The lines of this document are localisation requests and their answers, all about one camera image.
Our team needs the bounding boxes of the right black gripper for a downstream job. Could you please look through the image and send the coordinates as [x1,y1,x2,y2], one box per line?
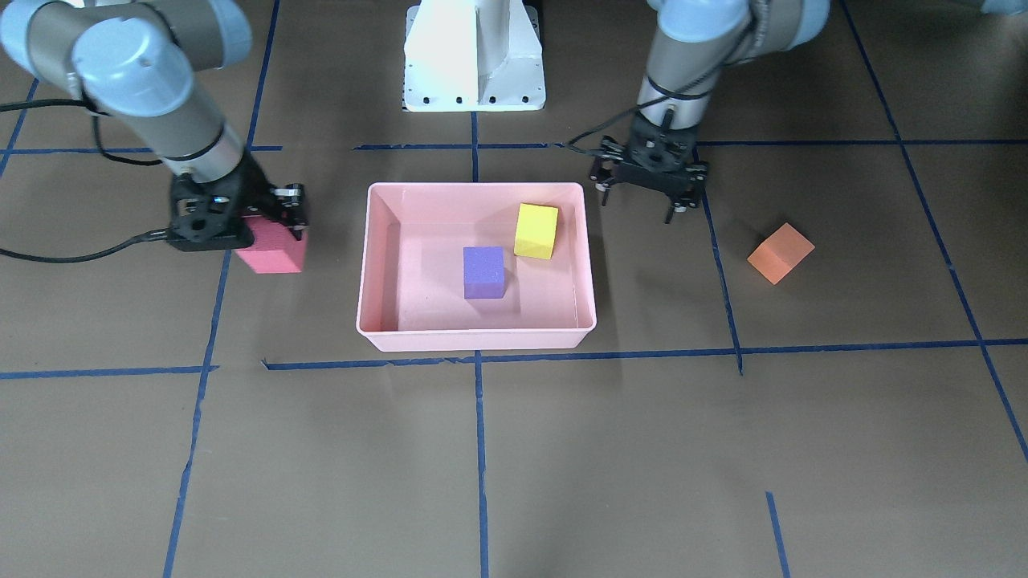
[234,153,309,242]

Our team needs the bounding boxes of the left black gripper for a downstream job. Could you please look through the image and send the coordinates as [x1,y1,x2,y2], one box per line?
[589,155,710,224]

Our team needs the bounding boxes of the red foam cube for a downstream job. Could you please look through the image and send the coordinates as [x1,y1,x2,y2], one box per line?
[234,216,308,275]

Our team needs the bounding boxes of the yellow foam cube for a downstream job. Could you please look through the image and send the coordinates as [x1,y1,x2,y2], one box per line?
[513,202,559,260]

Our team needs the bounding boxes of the orange foam cube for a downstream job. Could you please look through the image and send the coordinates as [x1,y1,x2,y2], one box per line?
[748,222,815,285]

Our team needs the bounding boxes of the purple foam cube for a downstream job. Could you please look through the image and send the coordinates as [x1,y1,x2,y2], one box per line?
[463,246,506,299]

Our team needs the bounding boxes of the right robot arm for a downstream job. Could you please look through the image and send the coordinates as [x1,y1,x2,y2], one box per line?
[2,1,308,251]

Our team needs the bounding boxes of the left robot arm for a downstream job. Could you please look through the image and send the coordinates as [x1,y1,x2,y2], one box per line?
[585,1,830,221]

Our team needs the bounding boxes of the pink plastic bin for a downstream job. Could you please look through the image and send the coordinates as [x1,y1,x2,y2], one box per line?
[356,182,598,352]

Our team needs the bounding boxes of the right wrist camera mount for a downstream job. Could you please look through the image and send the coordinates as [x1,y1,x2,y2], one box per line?
[166,174,255,252]

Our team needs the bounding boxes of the white mast base plate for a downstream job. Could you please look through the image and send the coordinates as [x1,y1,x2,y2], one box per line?
[402,1,547,113]

